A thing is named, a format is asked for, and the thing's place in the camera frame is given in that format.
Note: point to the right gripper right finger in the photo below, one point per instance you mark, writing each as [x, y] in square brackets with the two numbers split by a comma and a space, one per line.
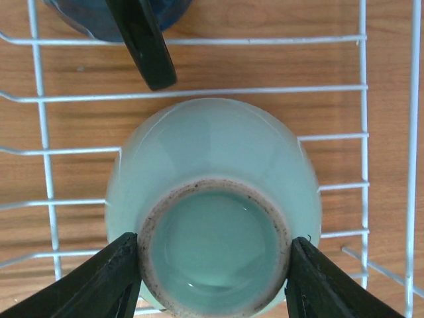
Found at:
[317, 287]

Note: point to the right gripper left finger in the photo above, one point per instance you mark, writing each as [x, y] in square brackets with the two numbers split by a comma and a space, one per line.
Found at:
[106, 285]

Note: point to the light green bowl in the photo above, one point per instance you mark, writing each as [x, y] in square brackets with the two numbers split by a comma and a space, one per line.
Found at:
[215, 190]

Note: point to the dark blue mug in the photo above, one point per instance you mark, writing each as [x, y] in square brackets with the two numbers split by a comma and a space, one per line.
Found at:
[138, 24]

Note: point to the white wire dish rack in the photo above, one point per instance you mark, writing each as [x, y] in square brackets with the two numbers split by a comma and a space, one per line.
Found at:
[342, 76]

